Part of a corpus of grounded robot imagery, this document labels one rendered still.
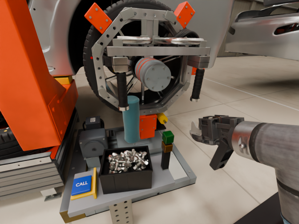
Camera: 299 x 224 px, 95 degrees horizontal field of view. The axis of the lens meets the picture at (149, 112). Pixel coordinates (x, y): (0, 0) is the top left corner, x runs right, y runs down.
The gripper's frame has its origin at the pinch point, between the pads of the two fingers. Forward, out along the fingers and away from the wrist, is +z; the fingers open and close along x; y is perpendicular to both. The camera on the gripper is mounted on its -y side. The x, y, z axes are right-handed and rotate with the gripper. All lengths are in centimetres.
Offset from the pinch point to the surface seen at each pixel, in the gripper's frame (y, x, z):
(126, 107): 13.7, 22.5, 10.1
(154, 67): 28.7, 7.9, 10.5
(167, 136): -0.4, 8.6, 5.0
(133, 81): 28.3, 10.4, 38.8
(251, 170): -58, -83, 37
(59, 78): 41, 56, 74
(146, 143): -19, 1, 63
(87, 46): 45, 33, 30
